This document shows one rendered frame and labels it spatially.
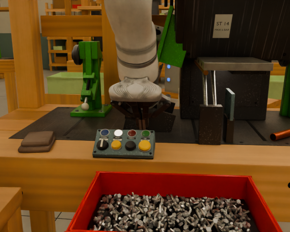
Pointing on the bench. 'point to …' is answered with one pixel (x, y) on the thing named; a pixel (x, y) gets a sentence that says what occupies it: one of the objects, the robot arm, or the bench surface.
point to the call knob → (101, 144)
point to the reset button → (116, 144)
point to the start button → (144, 145)
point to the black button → (130, 145)
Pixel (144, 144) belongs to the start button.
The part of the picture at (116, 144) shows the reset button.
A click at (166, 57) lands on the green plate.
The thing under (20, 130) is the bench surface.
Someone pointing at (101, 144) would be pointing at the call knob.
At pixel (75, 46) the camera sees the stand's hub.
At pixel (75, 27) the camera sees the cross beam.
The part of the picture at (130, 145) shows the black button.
